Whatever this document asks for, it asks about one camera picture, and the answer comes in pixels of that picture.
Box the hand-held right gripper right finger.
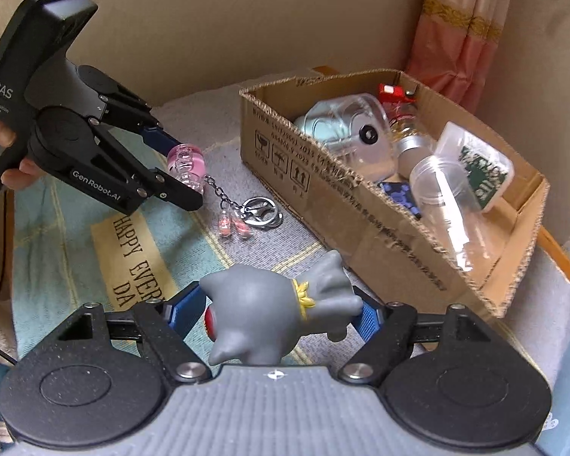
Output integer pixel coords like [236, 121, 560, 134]
[337, 285, 494, 385]

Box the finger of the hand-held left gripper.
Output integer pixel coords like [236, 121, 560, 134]
[92, 72, 184, 157]
[66, 120, 205, 215]

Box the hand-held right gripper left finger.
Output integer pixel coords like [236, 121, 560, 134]
[57, 280, 214, 386]

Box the pink keychain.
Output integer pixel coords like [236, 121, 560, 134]
[168, 144, 283, 241]

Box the grey toy figure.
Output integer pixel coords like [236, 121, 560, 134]
[199, 249, 366, 366]

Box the blue toy with red wheels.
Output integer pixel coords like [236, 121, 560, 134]
[377, 180, 423, 219]

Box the cardboard box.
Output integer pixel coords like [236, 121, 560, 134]
[238, 69, 551, 319]

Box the clear plastic jar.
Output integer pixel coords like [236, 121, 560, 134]
[408, 156, 502, 267]

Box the mint green egg-shaped case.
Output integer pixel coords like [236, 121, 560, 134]
[298, 109, 357, 146]

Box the capsule jar with silver lid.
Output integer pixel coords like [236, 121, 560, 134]
[387, 100, 431, 153]

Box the clear container with red label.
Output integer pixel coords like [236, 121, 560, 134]
[294, 94, 400, 184]

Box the person's left hand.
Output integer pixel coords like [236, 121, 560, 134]
[0, 114, 41, 190]

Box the white bottle with green label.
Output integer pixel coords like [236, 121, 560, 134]
[432, 121, 513, 212]

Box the small red box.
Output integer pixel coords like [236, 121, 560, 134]
[379, 83, 419, 104]

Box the pink curtain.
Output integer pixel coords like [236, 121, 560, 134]
[406, 0, 514, 115]

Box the wooden bed frame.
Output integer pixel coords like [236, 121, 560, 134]
[534, 225, 570, 286]

